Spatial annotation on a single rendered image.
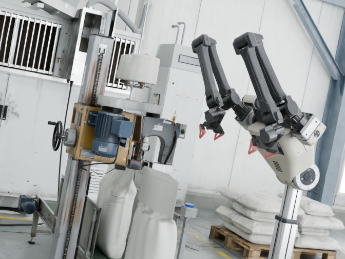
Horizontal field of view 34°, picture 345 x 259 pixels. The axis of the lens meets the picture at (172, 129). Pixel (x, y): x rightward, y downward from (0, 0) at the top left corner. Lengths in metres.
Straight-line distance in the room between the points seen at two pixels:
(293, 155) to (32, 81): 3.62
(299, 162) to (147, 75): 0.96
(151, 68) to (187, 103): 4.12
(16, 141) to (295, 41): 4.62
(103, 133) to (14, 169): 3.01
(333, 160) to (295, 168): 5.97
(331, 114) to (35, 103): 4.94
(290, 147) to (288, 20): 5.94
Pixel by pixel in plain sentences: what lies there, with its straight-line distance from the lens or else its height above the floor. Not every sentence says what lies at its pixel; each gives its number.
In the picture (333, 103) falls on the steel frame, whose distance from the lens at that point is 9.25.
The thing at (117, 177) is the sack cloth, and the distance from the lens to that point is 3.84.
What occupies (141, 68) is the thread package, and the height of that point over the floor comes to 1.60.
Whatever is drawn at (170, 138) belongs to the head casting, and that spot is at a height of 1.23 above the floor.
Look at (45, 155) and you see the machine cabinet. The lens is 6.12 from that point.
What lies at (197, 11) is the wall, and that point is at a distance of 8.04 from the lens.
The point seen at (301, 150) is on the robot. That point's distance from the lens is 2.98.
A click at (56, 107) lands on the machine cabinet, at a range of 6.08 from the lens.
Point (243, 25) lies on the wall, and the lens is 8.36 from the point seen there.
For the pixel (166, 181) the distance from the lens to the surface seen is 3.08.
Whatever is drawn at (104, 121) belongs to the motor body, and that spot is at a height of 1.28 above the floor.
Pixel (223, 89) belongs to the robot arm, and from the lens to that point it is 3.27.
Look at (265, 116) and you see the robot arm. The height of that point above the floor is 1.47.
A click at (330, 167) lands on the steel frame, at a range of 8.99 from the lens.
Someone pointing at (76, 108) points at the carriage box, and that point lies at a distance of 3.47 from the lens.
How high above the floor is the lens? 1.47
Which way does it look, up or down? 3 degrees down
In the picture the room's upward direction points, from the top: 11 degrees clockwise
